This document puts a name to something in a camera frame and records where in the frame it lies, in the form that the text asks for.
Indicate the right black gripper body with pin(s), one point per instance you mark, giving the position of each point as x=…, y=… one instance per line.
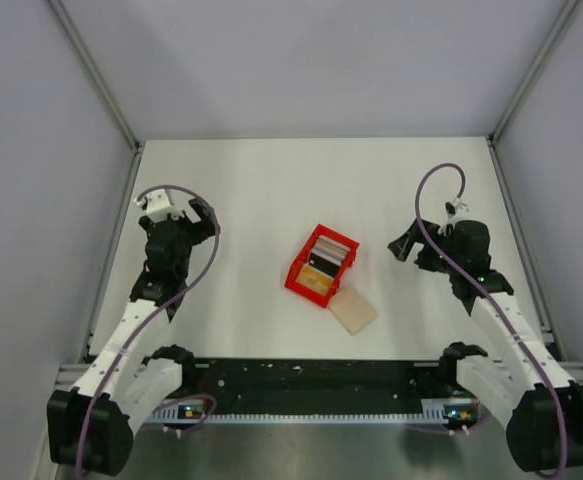
x=429, y=259

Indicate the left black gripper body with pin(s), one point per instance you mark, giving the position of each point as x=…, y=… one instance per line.
x=185, y=231

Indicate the beige card holder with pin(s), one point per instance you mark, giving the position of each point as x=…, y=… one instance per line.
x=352, y=310

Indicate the red plastic card tray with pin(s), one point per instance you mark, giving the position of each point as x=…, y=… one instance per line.
x=302, y=259

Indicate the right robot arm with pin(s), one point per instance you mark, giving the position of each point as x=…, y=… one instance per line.
x=536, y=401

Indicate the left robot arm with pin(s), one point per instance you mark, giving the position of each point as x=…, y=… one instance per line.
x=92, y=424

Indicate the stack of upright cards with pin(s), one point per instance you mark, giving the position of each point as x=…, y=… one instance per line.
x=333, y=252

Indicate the gold credit card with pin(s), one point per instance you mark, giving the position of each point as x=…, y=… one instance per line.
x=314, y=280

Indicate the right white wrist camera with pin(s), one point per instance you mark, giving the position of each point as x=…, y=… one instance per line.
x=456, y=210

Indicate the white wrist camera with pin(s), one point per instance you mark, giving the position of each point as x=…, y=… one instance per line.
x=456, y=210
x=158, y=206

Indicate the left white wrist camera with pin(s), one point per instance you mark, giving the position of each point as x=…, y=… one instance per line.
x=158, y=206

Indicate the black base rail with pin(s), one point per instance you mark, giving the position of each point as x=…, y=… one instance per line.
x=314, y=387

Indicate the white slotted cable duct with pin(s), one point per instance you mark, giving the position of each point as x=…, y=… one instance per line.
x=430, y=414

